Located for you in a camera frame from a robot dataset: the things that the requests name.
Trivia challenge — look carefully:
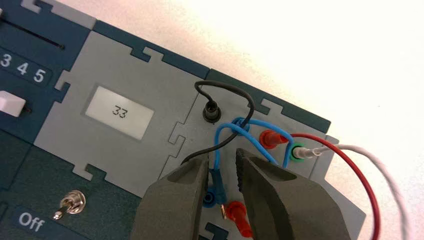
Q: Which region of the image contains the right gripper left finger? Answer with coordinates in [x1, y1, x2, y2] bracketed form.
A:
[129, 153, 211, 240]

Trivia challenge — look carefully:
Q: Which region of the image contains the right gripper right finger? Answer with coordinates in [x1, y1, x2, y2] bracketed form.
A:
[235, 148, 353, 240]

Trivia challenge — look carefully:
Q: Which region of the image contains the blue banana plug wire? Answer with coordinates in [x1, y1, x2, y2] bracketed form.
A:
[202, 116, 296, 210]

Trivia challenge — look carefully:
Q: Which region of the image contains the blue grey modular task box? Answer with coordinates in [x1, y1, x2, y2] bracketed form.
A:
[0, 0, 367, 240]

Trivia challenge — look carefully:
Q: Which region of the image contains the small grey LCD display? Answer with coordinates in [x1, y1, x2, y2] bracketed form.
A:
[84, 85, 156, 141]

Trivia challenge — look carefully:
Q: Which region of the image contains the white slider knob up arrow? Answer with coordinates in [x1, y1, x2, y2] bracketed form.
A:
[0, 90, 27, 118]

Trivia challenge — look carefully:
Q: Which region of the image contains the white banana plug wire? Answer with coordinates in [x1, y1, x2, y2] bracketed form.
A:
[291, 144, 412, 240]

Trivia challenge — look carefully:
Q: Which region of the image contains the red banana plug wire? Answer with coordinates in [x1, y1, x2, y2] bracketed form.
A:
[220, 129, 382, 240]

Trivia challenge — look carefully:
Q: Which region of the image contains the metal toggle switch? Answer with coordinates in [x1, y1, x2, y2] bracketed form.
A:
[52, 189, 87, 221]

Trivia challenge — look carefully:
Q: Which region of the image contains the black banana plug wire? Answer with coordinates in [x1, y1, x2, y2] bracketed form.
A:
[180, 80, 256, 166]

